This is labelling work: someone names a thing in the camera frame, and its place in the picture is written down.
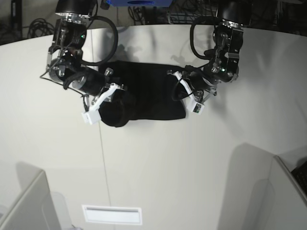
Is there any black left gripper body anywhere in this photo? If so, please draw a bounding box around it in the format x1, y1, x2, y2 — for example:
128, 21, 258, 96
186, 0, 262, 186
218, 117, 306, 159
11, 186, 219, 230
167, 68, 218, 103

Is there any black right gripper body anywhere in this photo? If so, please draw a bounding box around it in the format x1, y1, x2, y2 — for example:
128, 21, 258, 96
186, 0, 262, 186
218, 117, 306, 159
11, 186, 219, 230
71, 68, 126, 113

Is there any black T-shirt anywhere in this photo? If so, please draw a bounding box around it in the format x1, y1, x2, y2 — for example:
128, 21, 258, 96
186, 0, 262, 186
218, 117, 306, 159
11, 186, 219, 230
99, 61, 186, 127

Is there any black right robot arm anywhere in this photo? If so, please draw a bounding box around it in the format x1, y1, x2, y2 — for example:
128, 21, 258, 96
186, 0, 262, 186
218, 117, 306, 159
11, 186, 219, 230
40, 0, 118, 112

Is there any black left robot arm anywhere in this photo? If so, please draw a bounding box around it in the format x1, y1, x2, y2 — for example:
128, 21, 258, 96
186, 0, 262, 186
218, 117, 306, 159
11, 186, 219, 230
172, 0, 252, 103

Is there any blue box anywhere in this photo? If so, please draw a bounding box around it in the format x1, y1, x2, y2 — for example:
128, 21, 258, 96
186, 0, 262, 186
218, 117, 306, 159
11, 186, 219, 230
106, 0, 172, 7

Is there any black keyboard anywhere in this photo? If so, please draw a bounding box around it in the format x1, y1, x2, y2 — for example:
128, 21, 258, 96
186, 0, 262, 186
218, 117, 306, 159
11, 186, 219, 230
291, 162, 307, 194

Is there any grey left partition panel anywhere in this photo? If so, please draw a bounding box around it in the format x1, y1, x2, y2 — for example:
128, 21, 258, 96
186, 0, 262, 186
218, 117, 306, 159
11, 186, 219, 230
0, 170, 61, 230

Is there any grey partition panel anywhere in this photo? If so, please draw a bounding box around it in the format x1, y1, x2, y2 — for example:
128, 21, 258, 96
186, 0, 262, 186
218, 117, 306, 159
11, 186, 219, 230
245, 156, 307, 230
0, 170, 61, 230

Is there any grey right partition panel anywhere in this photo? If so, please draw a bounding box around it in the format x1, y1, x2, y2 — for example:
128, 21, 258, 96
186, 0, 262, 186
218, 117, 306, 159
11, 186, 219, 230
245, 156, 307, 230

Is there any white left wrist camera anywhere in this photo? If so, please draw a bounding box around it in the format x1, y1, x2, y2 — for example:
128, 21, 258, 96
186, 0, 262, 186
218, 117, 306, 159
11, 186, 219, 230
187, 99, 205, 115

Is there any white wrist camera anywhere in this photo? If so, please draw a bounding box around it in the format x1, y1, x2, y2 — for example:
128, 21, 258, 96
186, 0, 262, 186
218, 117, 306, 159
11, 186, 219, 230
82, 110, 101, 125
187, 99, 205, 115

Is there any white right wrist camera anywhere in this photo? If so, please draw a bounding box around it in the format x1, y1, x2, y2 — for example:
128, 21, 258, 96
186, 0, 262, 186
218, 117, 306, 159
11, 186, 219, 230
82, 110, 101, 125

